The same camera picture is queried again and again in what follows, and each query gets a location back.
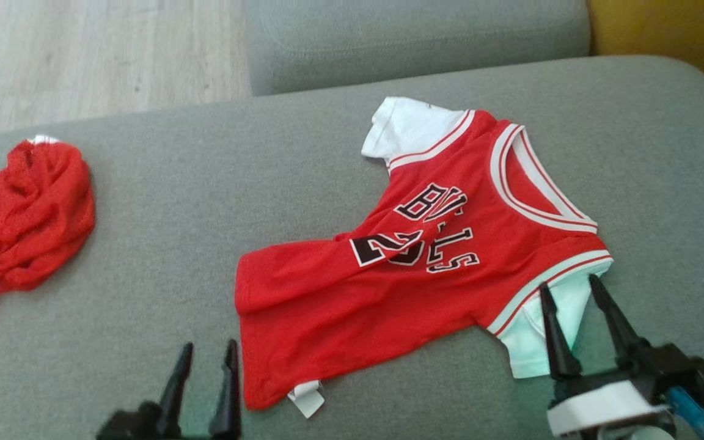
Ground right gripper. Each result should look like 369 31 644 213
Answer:
538 273 704 440

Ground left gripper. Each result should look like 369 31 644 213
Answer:
97 339 242 440

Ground red Bulls basketball jersey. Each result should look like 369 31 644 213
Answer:
234 96 614 419

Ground red mesh shorts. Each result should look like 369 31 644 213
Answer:
0 135 96 329

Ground blue connector on right gripper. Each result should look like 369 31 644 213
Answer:
669 386 704 440

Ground large grey sofa ottoman cushion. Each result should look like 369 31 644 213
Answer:
0 55 704 440

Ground large yellow sofa back cushion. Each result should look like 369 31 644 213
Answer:
585 0 704 101

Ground long grey sofa seat cushion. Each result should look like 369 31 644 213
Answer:
245 0 592 97

